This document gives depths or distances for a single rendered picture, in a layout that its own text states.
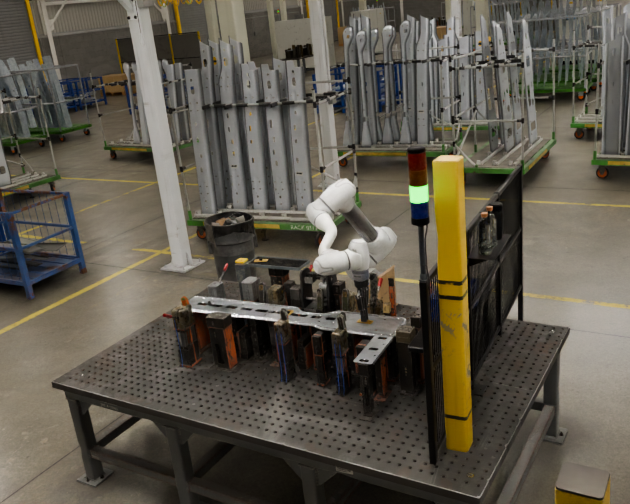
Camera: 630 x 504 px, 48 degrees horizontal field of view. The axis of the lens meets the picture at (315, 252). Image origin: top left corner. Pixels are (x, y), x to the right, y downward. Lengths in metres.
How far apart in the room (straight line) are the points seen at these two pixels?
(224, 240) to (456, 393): 4.06
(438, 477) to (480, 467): 0.19
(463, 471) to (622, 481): 1.40
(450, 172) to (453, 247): 0.30
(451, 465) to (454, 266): 0.88
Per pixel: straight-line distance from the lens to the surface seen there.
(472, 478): 3.13
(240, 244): 6.82
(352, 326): 3.72
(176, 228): 7.77
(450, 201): 2.77
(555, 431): 4.59
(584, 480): 1.02
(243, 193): 8.70
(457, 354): 3.02
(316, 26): 10.26
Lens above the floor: 2.62
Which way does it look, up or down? 19 degrees down
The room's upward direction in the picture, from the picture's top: 6 degrees counter-clockwise
